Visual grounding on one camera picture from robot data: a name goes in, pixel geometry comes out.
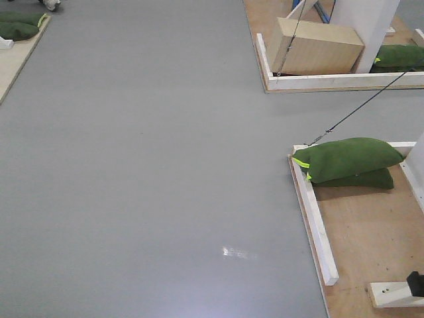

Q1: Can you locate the white wooden foot bracket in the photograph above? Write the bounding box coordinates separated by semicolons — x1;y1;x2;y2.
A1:
368;282;423;308

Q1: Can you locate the black tension cable far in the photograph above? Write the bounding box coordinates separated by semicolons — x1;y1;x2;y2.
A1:
276;0;308;76

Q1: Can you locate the black tension cable near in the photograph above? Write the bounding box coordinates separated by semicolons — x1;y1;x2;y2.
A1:
303;64;417;147

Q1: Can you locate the lower green sandbag near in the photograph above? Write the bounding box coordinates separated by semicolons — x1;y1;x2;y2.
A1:
312;168;394;189

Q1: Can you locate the plywood box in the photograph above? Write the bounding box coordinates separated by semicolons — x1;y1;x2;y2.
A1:
266;17;364;75

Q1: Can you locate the white wooden rail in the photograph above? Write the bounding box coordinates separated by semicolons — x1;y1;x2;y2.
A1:
288;158;339;286
256;33;423;93

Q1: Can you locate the upper green sandbag near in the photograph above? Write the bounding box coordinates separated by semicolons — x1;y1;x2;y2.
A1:
292;137;404;183

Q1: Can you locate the white wooden rail near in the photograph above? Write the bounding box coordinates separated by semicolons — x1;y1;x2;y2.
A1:
288;158;339;286

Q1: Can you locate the near plywood base platform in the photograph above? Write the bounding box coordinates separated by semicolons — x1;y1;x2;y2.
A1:
287;141;424;318

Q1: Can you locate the white wall panel far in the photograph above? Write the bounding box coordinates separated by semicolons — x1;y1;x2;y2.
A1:
331;0;399;74

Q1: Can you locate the far plywood base platform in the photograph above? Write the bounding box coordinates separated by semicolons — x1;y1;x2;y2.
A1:
244;1;423;76

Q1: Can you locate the green sandbag far right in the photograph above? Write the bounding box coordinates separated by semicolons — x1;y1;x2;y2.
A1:
370;44;423;73

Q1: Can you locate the white wooden rail far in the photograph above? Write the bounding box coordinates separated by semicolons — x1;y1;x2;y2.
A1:
256;33;423;93

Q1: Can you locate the green sandbag top left lower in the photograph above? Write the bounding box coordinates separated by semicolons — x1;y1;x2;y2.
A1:
1;22;39;41

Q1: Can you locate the green sandbag top left upper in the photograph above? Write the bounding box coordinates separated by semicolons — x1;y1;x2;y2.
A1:
1;11;48;27

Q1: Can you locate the green sandbag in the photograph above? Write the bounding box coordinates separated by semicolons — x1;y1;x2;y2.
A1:
1;22;39;41
312;168;394;189
1;11;48;27
370;44;423;73
292;137;404;183

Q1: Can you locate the plywood base platform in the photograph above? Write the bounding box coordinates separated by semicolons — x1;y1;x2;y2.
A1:
1;15;51;103
244;1;423;76
287;141;424;318

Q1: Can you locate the black tension cable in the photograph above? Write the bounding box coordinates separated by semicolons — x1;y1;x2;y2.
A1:
276;0;308;76
303;64;417;147

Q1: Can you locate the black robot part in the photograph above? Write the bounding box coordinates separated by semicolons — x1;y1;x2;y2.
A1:
407;271;424;297

